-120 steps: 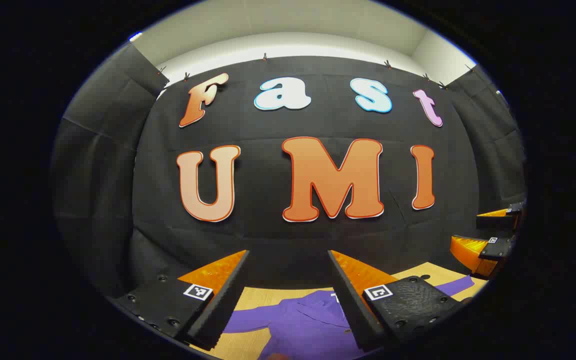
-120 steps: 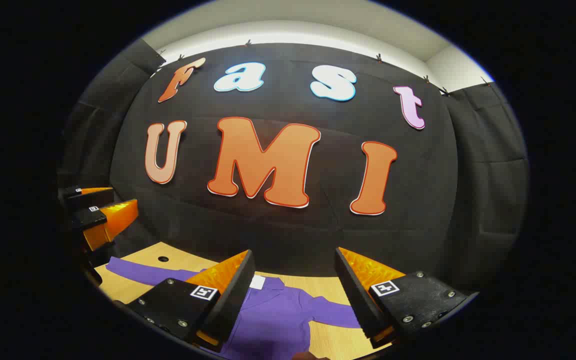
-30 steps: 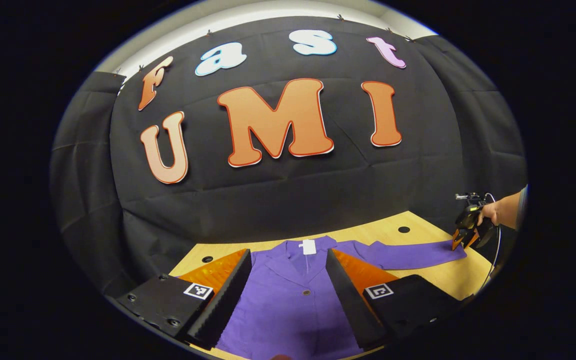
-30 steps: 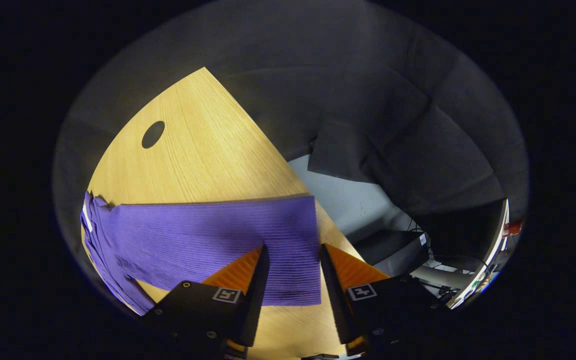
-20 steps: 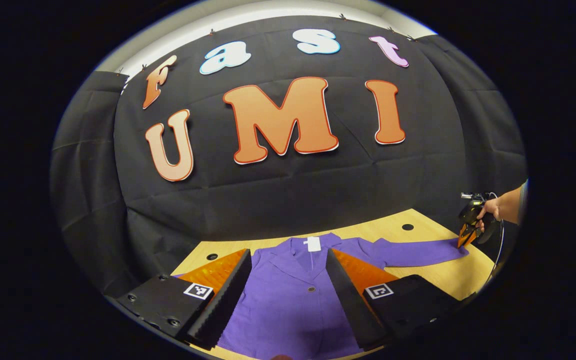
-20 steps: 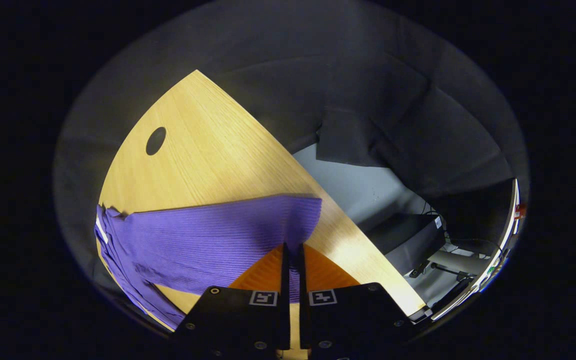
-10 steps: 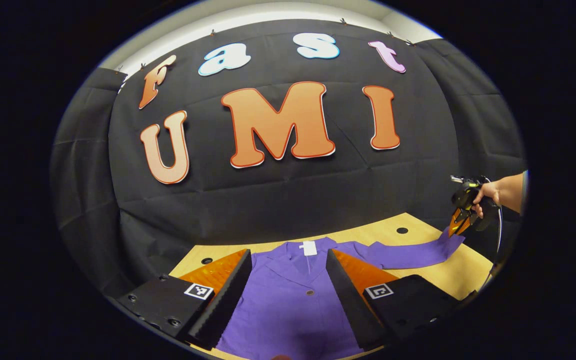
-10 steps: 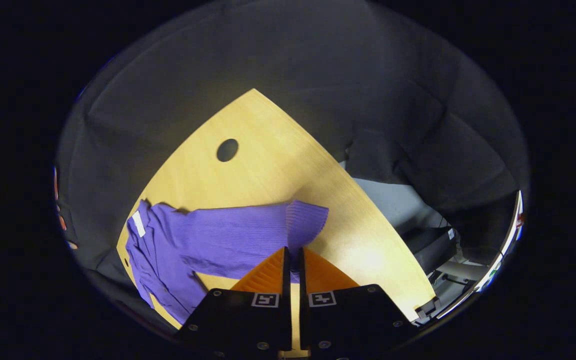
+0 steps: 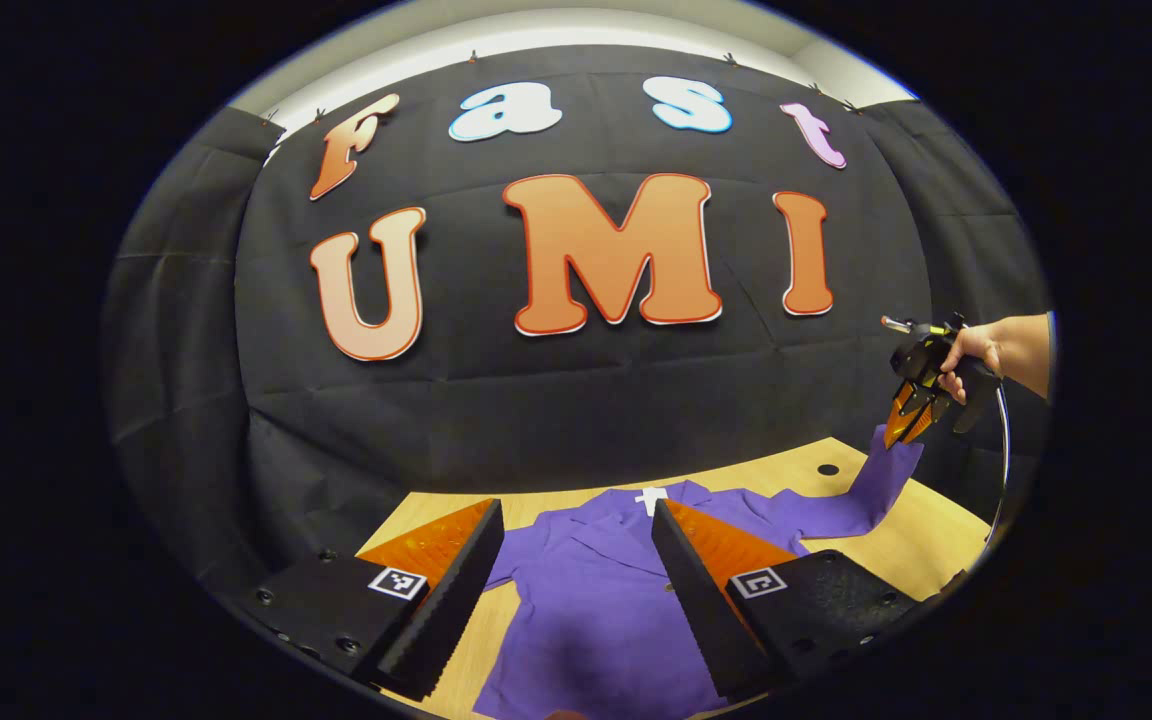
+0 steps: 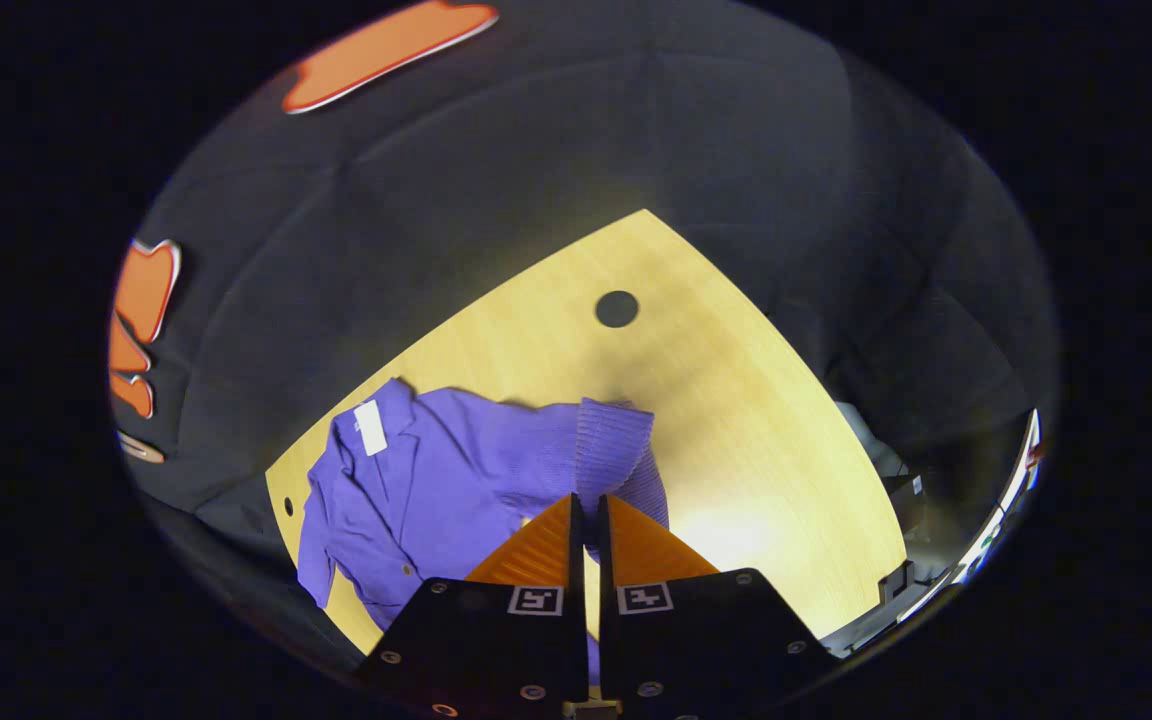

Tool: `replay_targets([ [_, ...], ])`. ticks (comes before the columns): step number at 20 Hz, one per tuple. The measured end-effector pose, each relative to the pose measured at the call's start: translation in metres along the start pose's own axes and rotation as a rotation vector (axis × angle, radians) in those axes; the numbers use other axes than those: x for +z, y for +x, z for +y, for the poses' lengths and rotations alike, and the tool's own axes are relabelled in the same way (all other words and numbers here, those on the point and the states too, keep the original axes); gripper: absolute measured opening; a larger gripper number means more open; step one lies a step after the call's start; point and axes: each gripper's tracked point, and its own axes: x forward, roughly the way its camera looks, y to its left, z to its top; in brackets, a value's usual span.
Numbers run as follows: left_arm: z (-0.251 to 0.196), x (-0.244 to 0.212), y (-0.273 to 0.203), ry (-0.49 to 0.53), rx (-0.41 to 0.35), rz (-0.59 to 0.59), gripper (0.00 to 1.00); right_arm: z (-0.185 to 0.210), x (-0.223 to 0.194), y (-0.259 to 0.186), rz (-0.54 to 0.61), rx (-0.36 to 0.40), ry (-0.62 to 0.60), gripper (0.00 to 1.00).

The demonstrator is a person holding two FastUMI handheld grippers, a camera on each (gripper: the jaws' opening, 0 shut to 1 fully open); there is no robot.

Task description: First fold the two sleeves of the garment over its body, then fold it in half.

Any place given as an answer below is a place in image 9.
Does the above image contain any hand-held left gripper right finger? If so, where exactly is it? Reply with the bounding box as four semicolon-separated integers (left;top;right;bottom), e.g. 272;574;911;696
649;498;947;701

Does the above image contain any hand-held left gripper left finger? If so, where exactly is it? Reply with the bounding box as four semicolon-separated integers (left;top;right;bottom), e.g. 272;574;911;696
226;498;507;703

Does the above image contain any purple shirt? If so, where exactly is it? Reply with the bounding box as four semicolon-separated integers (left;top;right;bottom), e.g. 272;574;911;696
471;425;927;720

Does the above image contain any black backdrop cloth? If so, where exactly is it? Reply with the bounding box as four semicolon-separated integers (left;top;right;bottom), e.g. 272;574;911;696
101;45;1052;601

